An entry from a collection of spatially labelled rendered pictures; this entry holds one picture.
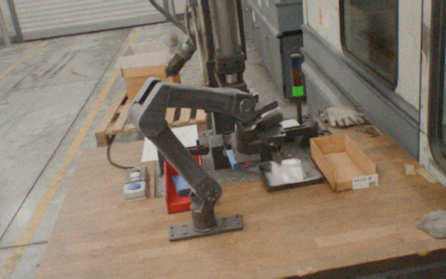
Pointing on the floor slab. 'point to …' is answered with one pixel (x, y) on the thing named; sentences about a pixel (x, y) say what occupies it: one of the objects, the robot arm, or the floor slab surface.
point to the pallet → (105, 131)
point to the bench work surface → (255, 225)
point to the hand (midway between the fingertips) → (244, 164)
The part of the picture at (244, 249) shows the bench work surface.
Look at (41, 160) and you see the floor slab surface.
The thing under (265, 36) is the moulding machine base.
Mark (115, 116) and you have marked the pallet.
